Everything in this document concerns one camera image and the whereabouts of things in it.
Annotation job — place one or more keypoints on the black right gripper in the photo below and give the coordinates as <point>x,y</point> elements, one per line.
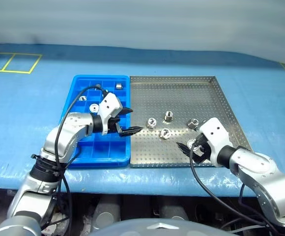
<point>204,148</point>

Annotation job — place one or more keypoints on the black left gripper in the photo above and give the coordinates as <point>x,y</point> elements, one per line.
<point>113,123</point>

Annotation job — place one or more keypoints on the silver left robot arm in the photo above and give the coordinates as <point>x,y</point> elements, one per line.
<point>71,127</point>

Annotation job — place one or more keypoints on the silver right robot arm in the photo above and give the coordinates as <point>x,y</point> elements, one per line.
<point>255,164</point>

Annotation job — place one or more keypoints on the blue compartment tray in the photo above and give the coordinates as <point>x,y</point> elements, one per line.
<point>103,152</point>

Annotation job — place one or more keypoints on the perforated metal tray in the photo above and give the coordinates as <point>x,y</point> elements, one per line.
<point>169,98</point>

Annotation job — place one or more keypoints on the grey rounded cylinder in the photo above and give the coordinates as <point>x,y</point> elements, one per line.
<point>174,212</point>
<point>105,216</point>

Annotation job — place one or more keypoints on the grey robot torso shell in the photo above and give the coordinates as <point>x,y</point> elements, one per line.
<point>157,227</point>

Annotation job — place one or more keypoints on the blue plastic table cover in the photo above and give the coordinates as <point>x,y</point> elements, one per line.
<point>22,110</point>

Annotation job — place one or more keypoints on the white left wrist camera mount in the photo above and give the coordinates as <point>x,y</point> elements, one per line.
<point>109,104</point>

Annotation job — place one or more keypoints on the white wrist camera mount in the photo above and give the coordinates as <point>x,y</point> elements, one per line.
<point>109,104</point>
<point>216,132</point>

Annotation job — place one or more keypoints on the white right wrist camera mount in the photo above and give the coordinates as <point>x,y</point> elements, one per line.
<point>216,132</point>

